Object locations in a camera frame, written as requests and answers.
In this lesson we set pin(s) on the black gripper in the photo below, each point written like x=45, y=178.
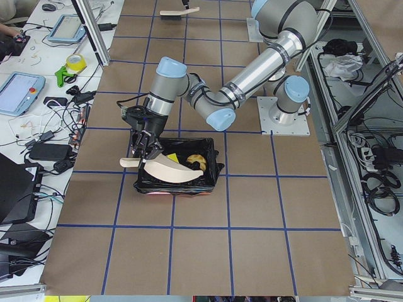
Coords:
x=186, y=4
x=153, y=124

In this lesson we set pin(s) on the beige hand brush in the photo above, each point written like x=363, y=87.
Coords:
x=177, y=14

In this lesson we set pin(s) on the yellow green sponge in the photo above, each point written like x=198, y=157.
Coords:
x=173, y=157

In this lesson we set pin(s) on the yellow potato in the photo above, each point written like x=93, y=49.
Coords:
x=196, y=158

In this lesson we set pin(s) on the pale curved peel piece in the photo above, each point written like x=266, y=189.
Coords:
x=197, y=165

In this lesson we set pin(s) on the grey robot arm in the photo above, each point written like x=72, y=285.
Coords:
x=288, y=28

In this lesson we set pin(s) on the bin with black bag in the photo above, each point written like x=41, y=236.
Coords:
x=183, y=148

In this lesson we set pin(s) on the black power brick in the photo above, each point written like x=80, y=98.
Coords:
x=50, y=152

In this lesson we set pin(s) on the yellow tape roll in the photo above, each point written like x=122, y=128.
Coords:
x=76, y=62

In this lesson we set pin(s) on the green plastic tool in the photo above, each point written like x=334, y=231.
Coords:
x=63, y=76

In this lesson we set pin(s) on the blue teach pendant upper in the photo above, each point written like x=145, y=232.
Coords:
x=68, y=29

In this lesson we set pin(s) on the blue teach pendant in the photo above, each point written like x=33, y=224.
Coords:
x=19, y=92
x=68, y=29

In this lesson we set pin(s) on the black laptop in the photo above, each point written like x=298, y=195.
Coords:
x=19, y=184

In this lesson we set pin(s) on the grey computer mouse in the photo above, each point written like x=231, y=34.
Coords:
x=47, y=7

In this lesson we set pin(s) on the blue teach pendant lower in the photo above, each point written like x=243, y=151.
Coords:
x=19, y=92

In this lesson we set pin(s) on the black cloth bundle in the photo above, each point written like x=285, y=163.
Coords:
x=340, y=47

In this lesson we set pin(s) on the white crumpled cloth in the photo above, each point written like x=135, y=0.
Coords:
x=344, y=67

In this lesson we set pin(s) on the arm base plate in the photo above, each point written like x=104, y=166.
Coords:
x=253, y=31
x=275, y=122

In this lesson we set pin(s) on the aluminium frame post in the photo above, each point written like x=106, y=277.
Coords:
x=85, y=14

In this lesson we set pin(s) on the aluminium frame rail right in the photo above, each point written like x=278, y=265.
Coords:
x=382, y=24

